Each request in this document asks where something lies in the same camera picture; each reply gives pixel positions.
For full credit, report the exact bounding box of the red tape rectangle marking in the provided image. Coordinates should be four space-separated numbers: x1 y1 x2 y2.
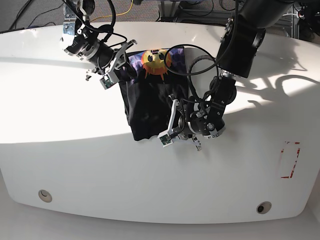
279 141 301 179

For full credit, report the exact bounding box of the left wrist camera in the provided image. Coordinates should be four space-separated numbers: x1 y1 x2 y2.
157 129 179 147

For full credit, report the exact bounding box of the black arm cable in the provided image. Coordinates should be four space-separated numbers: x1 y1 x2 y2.
69 0 128 51
163 43 221 108

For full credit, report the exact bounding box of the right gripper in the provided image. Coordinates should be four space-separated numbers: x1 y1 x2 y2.
84 39 137 83

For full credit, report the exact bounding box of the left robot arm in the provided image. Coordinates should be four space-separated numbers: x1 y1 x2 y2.
157 0 294 150

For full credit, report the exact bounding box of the left table grommet hole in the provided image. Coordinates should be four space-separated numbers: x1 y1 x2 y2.
38 189 53 203

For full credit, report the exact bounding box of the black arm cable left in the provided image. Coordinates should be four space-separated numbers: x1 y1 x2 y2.
163 43 221 108

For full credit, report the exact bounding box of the black t-shirt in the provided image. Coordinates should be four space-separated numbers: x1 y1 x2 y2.
117 48 189 141

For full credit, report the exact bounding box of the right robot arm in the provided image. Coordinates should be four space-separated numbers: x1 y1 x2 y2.
60 0 137 89

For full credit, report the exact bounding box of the yellow cable on floor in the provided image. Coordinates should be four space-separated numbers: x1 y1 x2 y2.
89 0 133 23

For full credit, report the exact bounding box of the right table grommet hole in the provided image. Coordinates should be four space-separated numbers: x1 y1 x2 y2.
256 201 272 215

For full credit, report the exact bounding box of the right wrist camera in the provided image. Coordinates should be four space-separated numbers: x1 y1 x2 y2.
99 74 119 90

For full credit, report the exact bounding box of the table grommet hole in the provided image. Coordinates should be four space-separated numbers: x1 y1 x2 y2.
256 201 272 215
38 189 53 203

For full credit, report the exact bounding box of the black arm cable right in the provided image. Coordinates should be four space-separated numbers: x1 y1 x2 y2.
69 0 128 51

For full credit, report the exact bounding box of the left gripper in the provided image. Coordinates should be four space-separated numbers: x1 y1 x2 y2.
167 94 202 152

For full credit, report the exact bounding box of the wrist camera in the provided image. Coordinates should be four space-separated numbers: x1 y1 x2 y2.
99 74 119 90
157 129 179 147

